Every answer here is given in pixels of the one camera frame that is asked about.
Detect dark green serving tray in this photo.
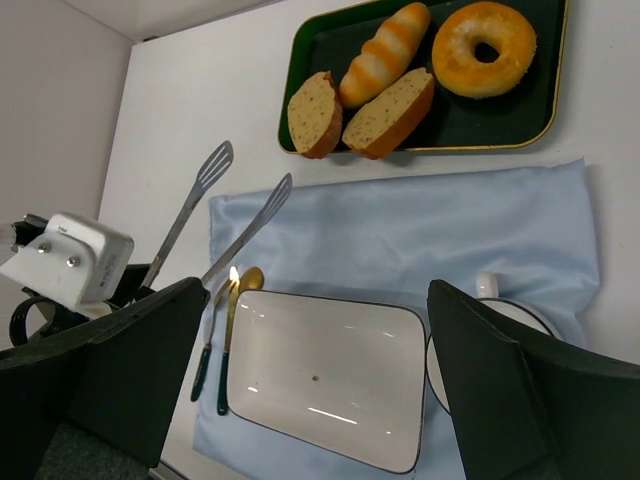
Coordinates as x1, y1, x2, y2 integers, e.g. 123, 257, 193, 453
283, 1, 569, 152

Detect stainless steel tongs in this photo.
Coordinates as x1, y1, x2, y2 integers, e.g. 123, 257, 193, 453
139, 140, 294, 291

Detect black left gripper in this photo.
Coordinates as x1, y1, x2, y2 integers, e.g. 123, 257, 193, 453
8, 263, 156, 351

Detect large seeded bread slice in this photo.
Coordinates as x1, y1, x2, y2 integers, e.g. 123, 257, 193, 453
342, 68, 436, 160

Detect gold knife green handle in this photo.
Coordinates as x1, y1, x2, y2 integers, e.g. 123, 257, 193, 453
216, 266, 241, 416

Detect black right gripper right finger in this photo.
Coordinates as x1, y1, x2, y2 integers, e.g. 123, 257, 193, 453
427, 280, 639, 479

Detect white rectangular plate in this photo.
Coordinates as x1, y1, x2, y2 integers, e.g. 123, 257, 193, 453
226, 290, 426, 474

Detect gold fork green handle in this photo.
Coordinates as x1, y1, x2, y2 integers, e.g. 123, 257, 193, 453
190, 279, 233, 402

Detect light blue cloth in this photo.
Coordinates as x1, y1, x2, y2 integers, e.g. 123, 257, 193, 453
193, 160, 600, 479

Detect white soup cup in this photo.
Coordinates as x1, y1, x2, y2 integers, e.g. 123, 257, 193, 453
426, 272, 563, 414

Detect glazed orange donut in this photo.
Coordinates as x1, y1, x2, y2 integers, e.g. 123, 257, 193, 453
431, 1, 537, 99

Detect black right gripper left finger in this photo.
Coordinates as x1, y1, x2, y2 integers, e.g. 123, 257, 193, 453
1, 278, 209, 479

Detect small seeded bread slice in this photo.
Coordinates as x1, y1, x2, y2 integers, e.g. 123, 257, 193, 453
287, 71, 343, 159

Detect striped long bread roll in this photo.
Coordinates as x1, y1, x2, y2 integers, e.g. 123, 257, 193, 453
338, 2, 431, 108

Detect gold spoon green handle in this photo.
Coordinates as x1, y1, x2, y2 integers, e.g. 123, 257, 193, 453
239, 266, 265, 293

